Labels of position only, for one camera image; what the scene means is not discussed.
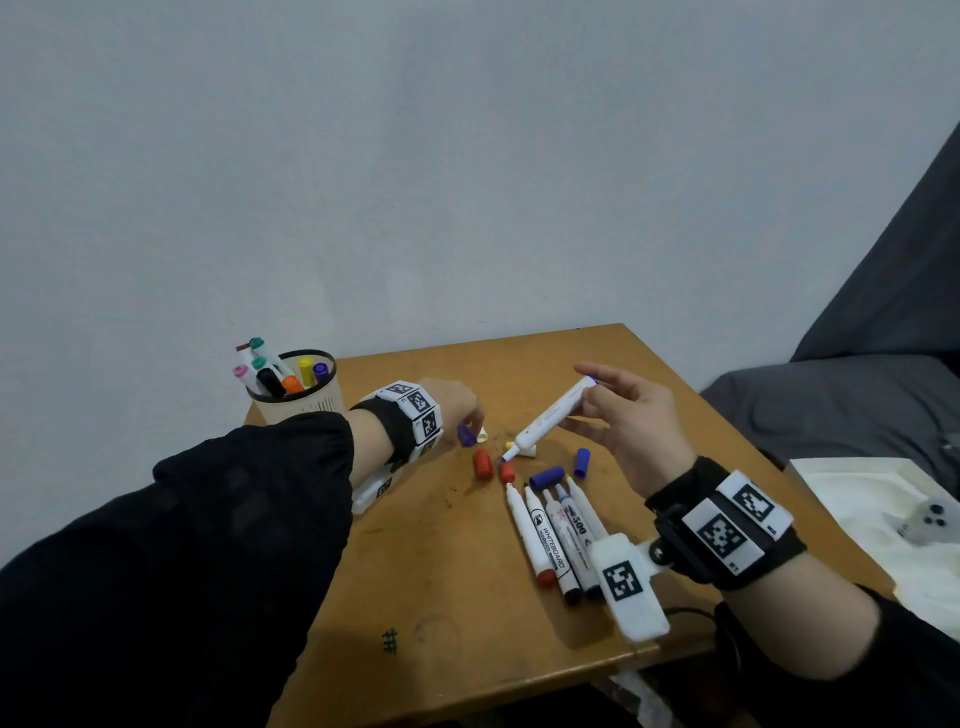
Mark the person's left hand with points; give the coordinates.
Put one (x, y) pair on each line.
(450, 405)

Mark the person's right hand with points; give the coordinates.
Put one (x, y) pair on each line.
(645, 435)

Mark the person's right thumb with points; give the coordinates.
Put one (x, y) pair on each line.
(581, 429)

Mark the person's left fingers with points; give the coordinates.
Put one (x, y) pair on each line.
(471, 417)

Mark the purple marker cap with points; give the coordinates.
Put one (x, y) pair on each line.
(466, 436)

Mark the person's right forearm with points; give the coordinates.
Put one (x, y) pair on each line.
(817, 637)

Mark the person's left forearm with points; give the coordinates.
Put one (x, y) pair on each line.
(187, 570)

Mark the blue marker cap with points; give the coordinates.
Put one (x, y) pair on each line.
(582, 463)
(547, 478)

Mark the large red marker cap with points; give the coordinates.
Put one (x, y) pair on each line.
(483, 465)

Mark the small white yellow cap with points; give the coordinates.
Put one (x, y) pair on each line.
(527, 450)

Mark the black left wristband with markers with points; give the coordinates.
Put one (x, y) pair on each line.
(409, 420)

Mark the black wristband with markers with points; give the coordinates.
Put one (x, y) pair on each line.
(409, 420)
(724, 525)

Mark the small red marker cap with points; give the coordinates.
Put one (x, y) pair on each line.
(508, 473)

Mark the plain white marker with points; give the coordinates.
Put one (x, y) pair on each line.
(589, 510)

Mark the white marker with blue tip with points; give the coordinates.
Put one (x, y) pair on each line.
(577, 521)

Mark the white marker with red end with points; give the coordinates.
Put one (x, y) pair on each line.
(529, 536)

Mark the white marker with red tip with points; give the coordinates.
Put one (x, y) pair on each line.
(574, 551)

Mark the white marker with black end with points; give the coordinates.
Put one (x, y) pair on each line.
(553, 551)

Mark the purple capped marker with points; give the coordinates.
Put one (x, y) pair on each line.
(322, 371)

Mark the yellow capped marker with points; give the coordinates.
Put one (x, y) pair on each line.
(307, 370)

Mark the beige pen holder cup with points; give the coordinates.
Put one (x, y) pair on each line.
(300, 409)

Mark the black right wristband with markers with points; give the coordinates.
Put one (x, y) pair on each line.
(724, 525)

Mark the orange capped marker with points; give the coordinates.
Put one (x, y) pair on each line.
(292, 384)

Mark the black capped marker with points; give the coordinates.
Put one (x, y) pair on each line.
(270, 382)

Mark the green capped marker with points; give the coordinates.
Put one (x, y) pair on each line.
(264, 354)

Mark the pink capped marker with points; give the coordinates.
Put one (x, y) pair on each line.
(246, 377)

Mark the dark grey sofa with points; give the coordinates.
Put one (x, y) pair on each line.
(862, 390)

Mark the white tray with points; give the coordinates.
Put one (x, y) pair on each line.
(862, 502)

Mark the grey controller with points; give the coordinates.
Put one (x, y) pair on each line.
(930, 519)

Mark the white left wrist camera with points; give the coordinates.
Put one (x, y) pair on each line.
(375, 491)

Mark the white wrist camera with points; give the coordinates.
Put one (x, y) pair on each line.
(628, 589)
(375, 491)

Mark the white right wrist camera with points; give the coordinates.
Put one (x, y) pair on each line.
(628, 589)

